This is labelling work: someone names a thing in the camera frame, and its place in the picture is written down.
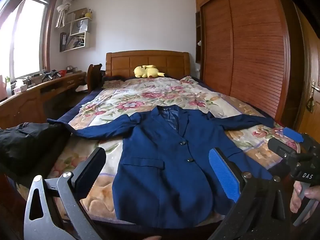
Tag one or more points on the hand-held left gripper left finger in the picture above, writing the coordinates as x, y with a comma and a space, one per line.
92, 166

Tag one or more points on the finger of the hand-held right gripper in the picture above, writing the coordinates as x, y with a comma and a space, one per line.
280, 148
292, 133

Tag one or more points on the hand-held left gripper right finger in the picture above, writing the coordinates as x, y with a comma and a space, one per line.
223, 173

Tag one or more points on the navy blue suit jacket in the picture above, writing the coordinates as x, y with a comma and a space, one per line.
162, 180

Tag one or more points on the pile of black clothes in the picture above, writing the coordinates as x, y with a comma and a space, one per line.
30, 147

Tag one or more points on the person's right hand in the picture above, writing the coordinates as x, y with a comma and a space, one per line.
296, 200

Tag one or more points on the dark hanging door ornament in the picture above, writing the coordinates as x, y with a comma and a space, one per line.
310, 103

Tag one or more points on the navy bed sheet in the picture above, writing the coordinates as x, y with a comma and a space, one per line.
75, 110

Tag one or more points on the wooden door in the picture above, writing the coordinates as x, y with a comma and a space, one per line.
310, 62

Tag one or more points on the floral plush blanket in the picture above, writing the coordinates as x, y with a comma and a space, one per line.
140, 97

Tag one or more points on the wooden chair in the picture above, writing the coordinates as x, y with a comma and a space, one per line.
93, 77

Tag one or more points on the wooden slatted wardrobe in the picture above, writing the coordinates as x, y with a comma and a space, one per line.
250, 55

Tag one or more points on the long wooden desk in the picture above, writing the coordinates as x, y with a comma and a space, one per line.
25, 105

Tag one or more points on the black device on desk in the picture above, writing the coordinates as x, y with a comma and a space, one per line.
51, 75

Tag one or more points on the metal pot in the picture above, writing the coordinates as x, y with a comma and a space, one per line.
70, 69

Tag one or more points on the white tissue box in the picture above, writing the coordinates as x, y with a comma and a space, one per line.
20, 89

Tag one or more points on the yellow plush toy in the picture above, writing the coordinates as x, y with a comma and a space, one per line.
147, 72

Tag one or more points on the pink thermos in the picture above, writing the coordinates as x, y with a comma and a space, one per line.
2, 87

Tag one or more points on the green-capped bottle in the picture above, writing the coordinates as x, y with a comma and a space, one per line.
8, 81

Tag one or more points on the row of books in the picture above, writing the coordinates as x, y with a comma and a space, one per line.
72, 42

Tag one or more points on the white paper bag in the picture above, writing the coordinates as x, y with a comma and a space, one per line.
82, 26

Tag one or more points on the wood-framed window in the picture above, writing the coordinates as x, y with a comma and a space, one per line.
27, 37

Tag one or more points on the tied cream curtain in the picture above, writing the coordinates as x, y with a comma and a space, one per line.
63, 7

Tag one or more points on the white wall shelf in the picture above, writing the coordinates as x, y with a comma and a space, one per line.
88, 40

